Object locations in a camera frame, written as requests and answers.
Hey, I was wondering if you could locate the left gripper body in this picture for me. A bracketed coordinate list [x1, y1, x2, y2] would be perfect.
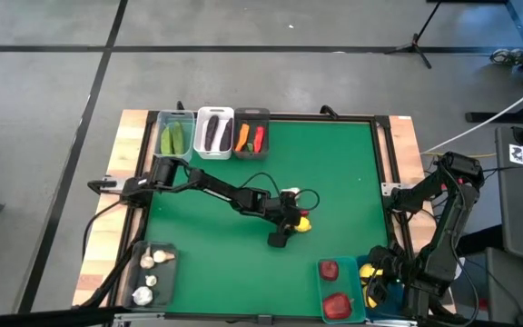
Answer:
[265, 193, 301, 249]

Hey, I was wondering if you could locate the black corrugated cable hose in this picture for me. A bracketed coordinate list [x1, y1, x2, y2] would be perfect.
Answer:
[79, 202, 143, 310]

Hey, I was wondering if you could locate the dark grey computer case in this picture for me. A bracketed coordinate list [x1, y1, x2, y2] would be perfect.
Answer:
[486, 247, 523, 327]

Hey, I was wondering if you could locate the white cable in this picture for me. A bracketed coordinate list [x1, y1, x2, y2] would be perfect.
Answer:
[422, 76, 523, 155]

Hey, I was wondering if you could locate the person's shoe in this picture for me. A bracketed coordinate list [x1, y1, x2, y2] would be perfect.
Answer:
[489, 47, 523, 65]

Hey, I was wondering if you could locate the dark red apple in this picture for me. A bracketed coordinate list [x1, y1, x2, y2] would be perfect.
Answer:
[319, 260, 340, 282]

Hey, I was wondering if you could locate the green table mat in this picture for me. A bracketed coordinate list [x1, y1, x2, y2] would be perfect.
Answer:
[145, 119, 390, 317]

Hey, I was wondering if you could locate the purple eggplant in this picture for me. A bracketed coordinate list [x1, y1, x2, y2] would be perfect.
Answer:
[204, 114, 221, 151]
[220, 117, 235, 152]

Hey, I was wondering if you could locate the large white garlic bulb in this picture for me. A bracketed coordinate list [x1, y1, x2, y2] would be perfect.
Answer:
[133, 285, 154, 306]

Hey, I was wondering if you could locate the green cucumber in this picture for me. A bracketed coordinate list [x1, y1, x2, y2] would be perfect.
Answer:
[161, 124, 175, 155]
[173, 121, 187, 155]

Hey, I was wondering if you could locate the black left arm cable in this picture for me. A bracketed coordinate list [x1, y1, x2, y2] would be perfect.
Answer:
[242, 171, 321, 213]

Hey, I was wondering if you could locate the black desk leg bar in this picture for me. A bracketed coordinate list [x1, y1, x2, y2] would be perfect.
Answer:
[465, 84, 523, 124]

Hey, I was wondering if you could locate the dark translucent bin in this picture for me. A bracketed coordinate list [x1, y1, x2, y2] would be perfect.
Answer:
[124, 240, 181, 310]

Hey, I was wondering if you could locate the white plastic bin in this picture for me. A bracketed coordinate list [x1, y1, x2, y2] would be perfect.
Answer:
[194, 105, 236, 161]

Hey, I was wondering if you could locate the red yellow striped apple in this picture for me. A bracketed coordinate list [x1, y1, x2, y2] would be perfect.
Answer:
[322, 292, 354, 321]

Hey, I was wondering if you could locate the grey plastic bin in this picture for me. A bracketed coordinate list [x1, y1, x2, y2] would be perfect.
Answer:
[232, 107, 271, 160]

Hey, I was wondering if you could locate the blue plastic bin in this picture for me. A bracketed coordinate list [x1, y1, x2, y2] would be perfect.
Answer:
[356, 253, 410, 320]

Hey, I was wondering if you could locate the teal plastic bin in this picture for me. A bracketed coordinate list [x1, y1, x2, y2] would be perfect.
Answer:
[316, 256, 367, 324]

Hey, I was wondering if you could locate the clear plastic bin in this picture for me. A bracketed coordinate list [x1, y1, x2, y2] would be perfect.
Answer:
[154, 109, 197, 164]

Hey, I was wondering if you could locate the black tripod stand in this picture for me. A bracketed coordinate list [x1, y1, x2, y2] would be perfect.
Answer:
[384, 0, 444, 69]

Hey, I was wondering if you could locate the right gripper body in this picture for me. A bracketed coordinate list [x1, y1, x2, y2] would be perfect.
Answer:
[384, 252, 410, 303]

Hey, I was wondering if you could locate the orange carrot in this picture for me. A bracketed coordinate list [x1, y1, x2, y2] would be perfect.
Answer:
[235, 122, 251, 153]

